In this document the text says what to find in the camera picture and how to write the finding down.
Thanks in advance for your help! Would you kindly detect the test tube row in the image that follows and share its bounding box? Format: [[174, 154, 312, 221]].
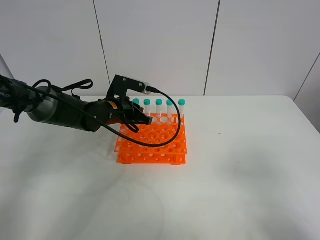
[[166, 99, 173, 120], [143, 98, 151, 117], [178, 99, 186, 119], [155, 98, 163, 119], [132, 98, 140, 105]]

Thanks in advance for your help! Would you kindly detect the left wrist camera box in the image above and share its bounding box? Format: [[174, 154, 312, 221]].
[[106, 75, 151, 100]]

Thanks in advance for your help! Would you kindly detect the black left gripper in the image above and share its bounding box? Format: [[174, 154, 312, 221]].
[[98, 97, 153, 126]]

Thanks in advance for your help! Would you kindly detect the orange test tube rack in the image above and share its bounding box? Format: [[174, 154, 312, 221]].
[[114, 113, 187, 165]]

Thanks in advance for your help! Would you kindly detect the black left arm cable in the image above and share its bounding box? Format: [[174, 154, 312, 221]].
[[0, 74, 183, 148]]

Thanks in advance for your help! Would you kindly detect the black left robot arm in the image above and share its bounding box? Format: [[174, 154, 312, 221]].
[[0, 75, 152, 133]]

